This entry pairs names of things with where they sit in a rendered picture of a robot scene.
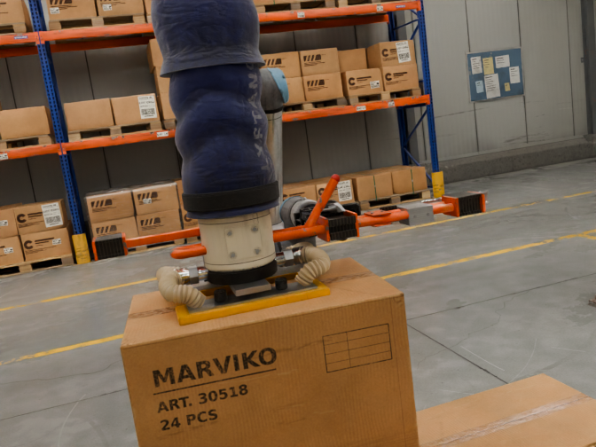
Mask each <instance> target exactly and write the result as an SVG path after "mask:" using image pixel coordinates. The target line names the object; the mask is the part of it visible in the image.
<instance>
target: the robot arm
mask: <svg viewBox="0 0 596 447"><path fill-rule="evenodd" d="M259 70H260V73H261V77H262V82H263V89H262V95H261V99H260V101H261V106H262V108H263V111H264V112H265V114H266V116H267V119H268V125H269V128H268V134H267V139H266V145H267V147H268V150H269V152H270V155H271V158H272V161H273V164H274V168H275V175H276V180H277V181H278V188H279V196H280V197H278V202H279V205H278V206H276V207H275V208H270V212H271V225H272V230H273V231H275V230H280V229H285V228H291V227H295V226H301V225H305V223H306V221H307V220H308V218H309V216H310V214H311V212H312V210H313V208H314V207H315V206H316V204H317V202H316V201H314V200H308V199H306V197H304V198H303V197H300V196H294V197H290V198H287V199H286V200H284V201H283V165H282V111H283V103H284V104H285V103H287V102H288V99H289V93H288V87H287V83H286V78H285V76H284V74H283V72H282V71H281V70H280V69H279V68H268V67H267V68H261V69H259ZM345 209H346V210H348V211H351V212H355V213H357V215H358V216H361V211H360V205H359V204H358V203H357V202H354V203H347V204H340V203H339V202H338V201H336V200H329V201H328V202H327V203H326V205H325V208H324V209H323V211H322V213H321V215H323V214H329V213H336V214H337V213H343V212H345ZM316 236H317V235H315V236H310V237H305V238H299V239H290V240H285V241H280V242H275V243H274V246H275V252H276V253H277V252H281V250H283V249H286V248H287V247H290V246H293V245H295V244H296V243H300V242H309V243H311V244H312V245H313V246H314V247H317V243H316Z"/></svg>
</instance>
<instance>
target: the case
mask: <svg viewBox="0 0 596 447"><path fill-rule="evenodd" d="M330 262H331V264H330V268H329V270H328V271H326V272H325V274H324V275H322V274H321V276H318V277H316V278H315V279H317V280H319V281H320V282H321V283H323V284H324V285H326V286H327V287H329V288H330V293H331V294H329V295H326V296H321V297H317V298H312V299H308V300H304V301H299V302H291V303H288V304H283V305H279V306H274V307H269V308H266V309H261V310H253V311H249V312H245V313H240V314H236V315H231V316H227V317H223V318H215V319H210V320H206V321H202V322H198V323H193V324H189V325H179V323H178V320H177V316H176V306H180V305H184V303H179V302H176V303H173V302H168V301H167V300H166V299H164V298H163V297H162V296H161V293H160V291H156V292H151V293H146V294H136V295H133V297H132V301H131V305H130V308H129V315H128V318H127V322H126V325H125V329H124V333H123V337H122V344H121V347H120V349H121V353H122V362H123V367H124V372H125V377H126V381H127V386H128V391H129V400H130V405H131V410H132V414H133V420H134V424H135V429H136V434H137V442H138V447H420V443H419V434H418V426H417V417H416V408H415V399H414V391H413V382H412V365H411V357H410V348H409V339H408V330H407V322H406V313H405V304H404V293H403V292H401V291H400V290H398V289H397V288H395V287H394V286H392V285H390V284H389V283H388V282H387V281H386V280H384V279H383V278H381V277H379V276H378V275H376V274H375V273H373V272H372V271H370V270H368V269H367V268H365V266H363V265H362V264H360V263H358V262H357V261H355V260H354V259H352V258H351V257H348V258H342V259H338V260H332V261H330Z"/></svg>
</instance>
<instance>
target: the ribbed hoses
mask: <svg viewBox="0 0 596 447"><path fill-rule="evenodd" d="M302 246H303V248H302V251H301V260H300V258H299V260H300V262H301V263H302V262H304V263H307V264H304V265H303V268H301V269H300V271H299V272H298V275H296V278H294V279H295V280H296V281H297V282H298V283H299V284H301V285H302V286H310V283H313V280H315V278H316V277H318V276H321V274H322V275H324V274H325V272H326V271H328V270H329V268H330V264H331V262H330V258H329V256H328V254H327V253H326V252H325V251H324V250H322V249H320V248H318V247H314V246H313V245H312V244H311V243H309V242H300V243H296V244H295V245H293V246H290V247H287V248H286V249H288V248H290V249H291V250H292V248H293V247H302ZM174 269H180V268H179V267H174V266H173V267H170V266H169V267H167V266H165V267H161V268H159V269H158V271H157V272H156V278H157V280H158V281H159V291H160V293H161V296H162V297H163V298H164V299H166V300H167V301H168V302H174V303H176V302H179V303H184V304H186V305H188V306H189V307H191V308H194V309H195V308H200V307H201V306H202V305H203V303H204V302H205V300H206V296H205V295H204V294H202V293H201V291H198V289H197V288H193V287H192V286H187V285H184V286H183V284H184V282H183V280H182V278H181V275H180V274H179V272H177V271H174Z"/></svg>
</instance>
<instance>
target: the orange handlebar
mask: <svg viewBox="0 0 596 447"><path fill-rule="evenodd" d="M430 205H433V212H434V215H435V214H441V213H445V212H451V211H453V210H454V206H453V204H452V203H447V204H445V202H444V201H441V202H436V203H430ZM408 217H409V214H408V212H407V211H406V210H405V211H401V210H400V209H394V210H389V211H384V210H376V211H371V212H366V213H364V215H362V216H357V220H358V228H360V227H366V226H372V227H379V226H383V225H389V224H392V223H391V222H395V221H401V220H405V219H408ZM303 226H304V225H301V226H295V227H291V228H285V229H280V230H275V231H272V232H273V241H274V243H275V242H280V241H285V240H290V239H299V238H305V237H310V236H315V235H320V234H325V227H324V225H319V224H318V223H315V225H314V226H313V227H308V228H303ZM297 229H298V230H297ZM290 230H291V231H290ZM281 231H282V232H281ZM196 236H200V228H199V227H198V228H191V229H186V230H181V231H171V232H165V233H160V234H154V235H149V236H144V237H138V238H133V239H126V243H127V247H138V246H143V245H149V244H154V243H160V242H165V241H171V240H176V239H185V238H190V237H196ZM206 254H207V249H206V248H205V246H202V245H201V243H198V244H192V245H187V246H181V247H175V248H173V249H172V250H171V251H170V256H171V257H172V258H174V259H185V258H190V257H194V256H200V255H206Z"/></svg>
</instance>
